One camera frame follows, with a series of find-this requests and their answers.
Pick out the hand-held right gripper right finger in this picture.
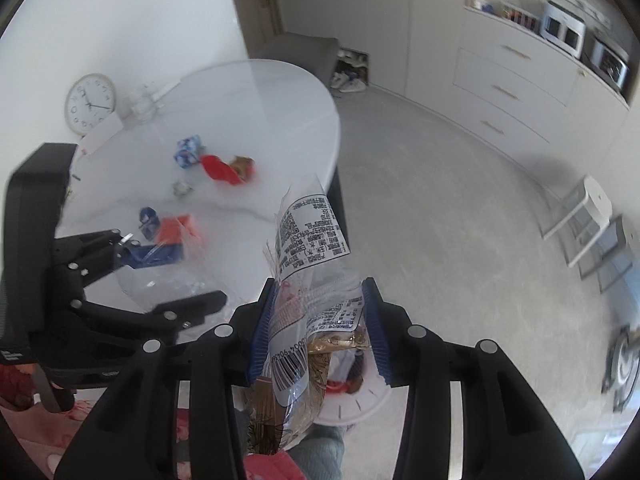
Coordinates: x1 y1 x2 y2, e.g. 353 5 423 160
361 276 586 480

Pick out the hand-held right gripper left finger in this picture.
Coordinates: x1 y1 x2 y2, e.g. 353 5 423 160
54 277 277 480

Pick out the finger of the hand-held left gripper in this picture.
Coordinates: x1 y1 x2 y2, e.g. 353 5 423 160
82 290 229 344
55 229 184 289

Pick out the clear plastic cup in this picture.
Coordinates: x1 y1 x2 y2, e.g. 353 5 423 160
116 239 227 314

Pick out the white pink waste bin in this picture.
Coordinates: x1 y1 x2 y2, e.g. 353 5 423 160
314 350 394 427

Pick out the clear printed snack wrapper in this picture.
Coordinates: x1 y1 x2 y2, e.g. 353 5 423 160
242 175 374 457

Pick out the red-orange folded paper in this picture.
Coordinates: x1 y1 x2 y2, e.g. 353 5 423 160
155 214 201 247

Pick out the blue crumpled paper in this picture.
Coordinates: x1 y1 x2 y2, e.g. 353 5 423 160
138 206 160 239

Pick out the red snack wrapper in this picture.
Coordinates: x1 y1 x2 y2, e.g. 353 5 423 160
199 154 244 187

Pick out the blue printed carton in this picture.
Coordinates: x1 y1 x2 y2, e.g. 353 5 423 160
173 134 205 169

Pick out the brown crumpled wrapper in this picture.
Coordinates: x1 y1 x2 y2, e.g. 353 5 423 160
229 156 257 181

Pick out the white card box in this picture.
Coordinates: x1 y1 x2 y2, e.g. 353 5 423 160
79 112 124 154

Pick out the person's grey-green trouser leg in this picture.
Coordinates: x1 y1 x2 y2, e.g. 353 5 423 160
287 424 346 480

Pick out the clear glass pitcher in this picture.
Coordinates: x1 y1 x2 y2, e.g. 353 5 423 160
130 85 162 122

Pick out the person's red patterned clothing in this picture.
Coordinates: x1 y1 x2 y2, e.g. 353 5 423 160
0 362 303 480

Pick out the white step stool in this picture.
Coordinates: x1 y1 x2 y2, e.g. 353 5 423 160
542 175 614 269

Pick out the grey chair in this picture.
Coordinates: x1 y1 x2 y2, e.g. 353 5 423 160
256 32 339 89

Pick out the row of shoes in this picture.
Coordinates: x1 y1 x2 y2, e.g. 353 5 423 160
329 48 370 92

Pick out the robot vacuum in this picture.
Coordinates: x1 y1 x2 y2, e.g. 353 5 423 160
601 324 640 412

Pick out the grey door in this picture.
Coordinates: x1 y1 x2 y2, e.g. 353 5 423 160
224 0 282 57

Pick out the grey drawer cabinet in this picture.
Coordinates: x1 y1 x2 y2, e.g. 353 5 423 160
452 5 632 162

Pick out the tall grey cabinet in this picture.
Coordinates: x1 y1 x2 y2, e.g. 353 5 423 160
272 0 469 102

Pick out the small bottle rack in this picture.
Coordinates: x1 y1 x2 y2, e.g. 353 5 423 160
500 2 541 31

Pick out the silver countertop appliance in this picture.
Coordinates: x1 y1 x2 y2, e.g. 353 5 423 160
587 35 630 92

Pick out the white countertop appliance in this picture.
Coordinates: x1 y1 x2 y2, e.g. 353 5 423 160
539 0 586 59

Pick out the round white wall clock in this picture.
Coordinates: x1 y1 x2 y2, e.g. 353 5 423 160
64 73 118 136

